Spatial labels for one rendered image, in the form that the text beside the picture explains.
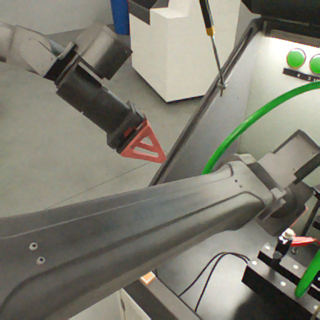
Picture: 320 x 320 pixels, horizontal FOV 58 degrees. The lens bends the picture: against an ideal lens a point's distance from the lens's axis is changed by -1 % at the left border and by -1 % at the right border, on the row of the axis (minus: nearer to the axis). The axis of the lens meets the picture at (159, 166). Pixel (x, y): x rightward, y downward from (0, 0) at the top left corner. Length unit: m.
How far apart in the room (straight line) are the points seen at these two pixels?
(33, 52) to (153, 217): 0.35
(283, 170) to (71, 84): 0.32
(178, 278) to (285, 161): 0.59
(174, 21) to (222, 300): 2.80
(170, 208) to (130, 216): 0.04
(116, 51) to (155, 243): 0.33
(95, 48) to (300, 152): 0.32
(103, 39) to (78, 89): 0.08
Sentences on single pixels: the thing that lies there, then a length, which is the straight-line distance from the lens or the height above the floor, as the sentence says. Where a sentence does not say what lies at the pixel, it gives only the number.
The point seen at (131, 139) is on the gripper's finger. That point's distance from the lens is 0.45.
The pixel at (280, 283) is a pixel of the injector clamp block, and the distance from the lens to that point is 0.79.
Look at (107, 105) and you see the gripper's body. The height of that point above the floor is 1.42.
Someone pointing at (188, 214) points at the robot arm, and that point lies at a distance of 0.20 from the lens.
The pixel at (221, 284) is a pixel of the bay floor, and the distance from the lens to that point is 0.92.
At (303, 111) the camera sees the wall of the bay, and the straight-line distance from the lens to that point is 0.88.
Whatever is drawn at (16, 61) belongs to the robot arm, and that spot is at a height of 1.48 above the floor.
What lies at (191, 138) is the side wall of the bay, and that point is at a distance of 0.77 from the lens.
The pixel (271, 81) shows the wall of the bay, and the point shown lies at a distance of 0.90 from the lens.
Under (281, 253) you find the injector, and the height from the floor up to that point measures 1.05.
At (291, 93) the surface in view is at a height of 1.41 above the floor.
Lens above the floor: 1.62
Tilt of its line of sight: 39 degrees down
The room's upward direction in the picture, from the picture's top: straight up
